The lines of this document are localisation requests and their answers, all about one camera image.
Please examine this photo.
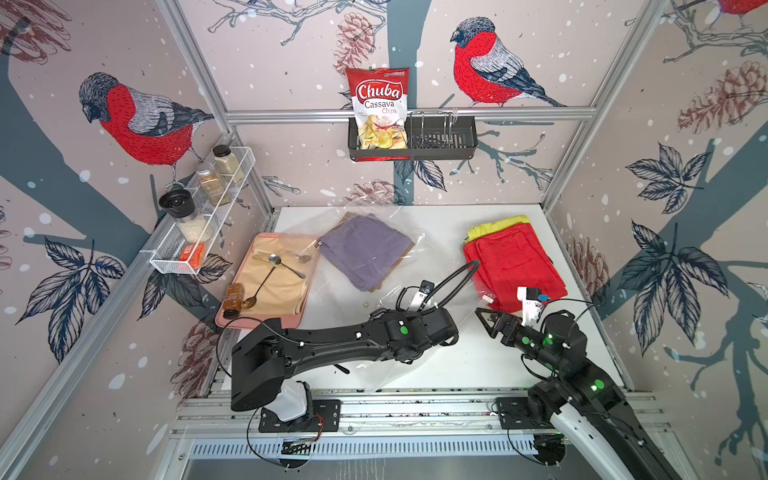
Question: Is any clear acrylic spice shelf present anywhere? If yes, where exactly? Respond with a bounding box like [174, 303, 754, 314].
[150, 146, 255, 276]

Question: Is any purple grey garment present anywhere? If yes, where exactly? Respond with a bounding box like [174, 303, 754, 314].
[317, 214, 415, 293]

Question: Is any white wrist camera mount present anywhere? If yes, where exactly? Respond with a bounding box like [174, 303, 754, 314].
[517, 287, 549, 326]
[409, 280, 435, 311]

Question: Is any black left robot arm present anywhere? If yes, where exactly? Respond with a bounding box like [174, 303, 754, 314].
[230, 307, 459, 412]

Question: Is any brown garment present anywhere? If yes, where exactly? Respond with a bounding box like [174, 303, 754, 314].
[333, 212, 418, 294]

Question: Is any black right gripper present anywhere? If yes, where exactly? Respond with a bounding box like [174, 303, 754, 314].
[475, 308, 566, 378]

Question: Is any black lid spice jar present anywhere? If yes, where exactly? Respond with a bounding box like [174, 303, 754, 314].
[158, 188, 213, 244]

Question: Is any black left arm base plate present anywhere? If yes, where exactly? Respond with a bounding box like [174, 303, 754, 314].
[258, 399, 342, 433]

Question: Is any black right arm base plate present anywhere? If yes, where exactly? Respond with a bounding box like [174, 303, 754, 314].
[491, 397, 553, 430]

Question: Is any red garment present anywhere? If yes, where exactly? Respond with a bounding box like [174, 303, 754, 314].
[463, 222, 567, 313]

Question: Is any amber sauce bottle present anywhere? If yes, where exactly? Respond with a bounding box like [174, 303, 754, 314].
[222, 283, 245, 320]

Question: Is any yellow spice jar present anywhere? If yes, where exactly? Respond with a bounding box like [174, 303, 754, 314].
[212, 145, 245, 183]

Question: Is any black wire wall basket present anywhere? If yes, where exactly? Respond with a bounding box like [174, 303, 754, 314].
[347, 114, 478, 162]

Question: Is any neon yellow garment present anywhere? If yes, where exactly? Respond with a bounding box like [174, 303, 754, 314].
[464, 215, 530, 244]

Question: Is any red Chuba cassava chips bag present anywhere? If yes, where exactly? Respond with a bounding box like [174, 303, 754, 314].
[346, 68, 409, 150]

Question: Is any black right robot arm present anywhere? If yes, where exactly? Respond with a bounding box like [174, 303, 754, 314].
[475, 308, 680, 479]

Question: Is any black plastic fork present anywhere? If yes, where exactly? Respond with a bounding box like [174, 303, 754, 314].
[333, 364, 351, 375]

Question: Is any pink tray with beige mat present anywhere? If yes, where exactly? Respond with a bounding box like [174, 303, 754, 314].
[215, 233, 319, 330]

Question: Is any small red packet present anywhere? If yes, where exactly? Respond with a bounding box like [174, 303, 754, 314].
[178, 243, 206, 270]

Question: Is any clear plastic vacuum bag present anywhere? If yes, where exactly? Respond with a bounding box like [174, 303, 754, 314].
[263, 206, 481, 394]

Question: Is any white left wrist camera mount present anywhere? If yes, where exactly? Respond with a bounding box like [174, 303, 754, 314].
[409, 280, 435, 311]

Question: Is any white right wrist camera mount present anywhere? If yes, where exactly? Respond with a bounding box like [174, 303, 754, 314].
[517, 287, 549, 326]

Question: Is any black corrugated cable hose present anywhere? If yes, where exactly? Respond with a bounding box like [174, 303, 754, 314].
[395, 259, 481, 313]

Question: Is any metal spoon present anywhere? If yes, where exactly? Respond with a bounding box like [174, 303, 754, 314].
[236, 250, 313, 315]

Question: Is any brown spice jar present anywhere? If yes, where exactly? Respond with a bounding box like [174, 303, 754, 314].
[196, 165, 231, 207]

